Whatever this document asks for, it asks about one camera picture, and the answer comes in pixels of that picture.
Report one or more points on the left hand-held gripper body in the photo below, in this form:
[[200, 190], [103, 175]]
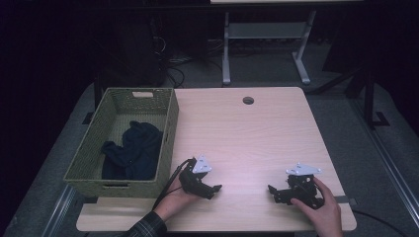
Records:
[[192, 176]]

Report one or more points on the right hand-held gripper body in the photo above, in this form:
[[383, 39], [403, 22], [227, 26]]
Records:
[[303, 186]]

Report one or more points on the dark blue cloth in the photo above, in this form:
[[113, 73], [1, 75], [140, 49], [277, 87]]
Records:
[[138, 151]]

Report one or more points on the green woven basket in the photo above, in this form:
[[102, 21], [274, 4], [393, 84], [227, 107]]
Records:
[[85, 154]]

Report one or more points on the person's left hand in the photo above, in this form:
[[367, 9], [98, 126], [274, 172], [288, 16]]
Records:
[[174, 202]]

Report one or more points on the person's right hand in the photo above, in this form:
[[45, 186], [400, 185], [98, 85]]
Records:
[[324, 214]]

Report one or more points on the black metal stand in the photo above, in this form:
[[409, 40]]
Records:
[[367, 98]]

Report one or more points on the grey metal stand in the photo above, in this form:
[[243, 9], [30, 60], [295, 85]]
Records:
[[263, 31]]

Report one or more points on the grey metal floor rail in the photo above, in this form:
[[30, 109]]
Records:
[[385, 158], [57, 210]]

